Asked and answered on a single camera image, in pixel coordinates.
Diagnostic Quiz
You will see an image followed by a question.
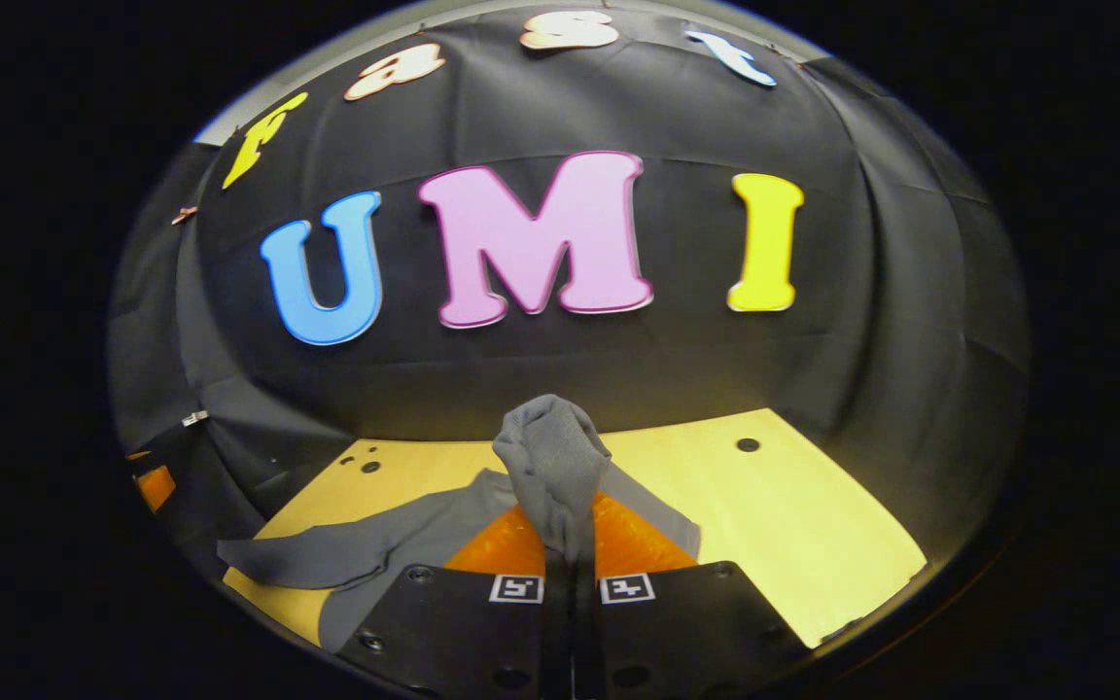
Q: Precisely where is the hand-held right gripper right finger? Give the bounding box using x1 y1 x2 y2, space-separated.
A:
573 494 811 700

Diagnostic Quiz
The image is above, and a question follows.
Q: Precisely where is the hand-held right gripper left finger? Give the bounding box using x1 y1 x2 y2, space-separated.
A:
339 501 573 700

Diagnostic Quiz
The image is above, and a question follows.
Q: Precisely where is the grey polo shirt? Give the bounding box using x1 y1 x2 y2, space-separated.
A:
218 394 703 654

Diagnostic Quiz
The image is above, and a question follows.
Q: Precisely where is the black backdrop cloth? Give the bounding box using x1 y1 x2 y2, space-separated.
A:
108 0 1033 575

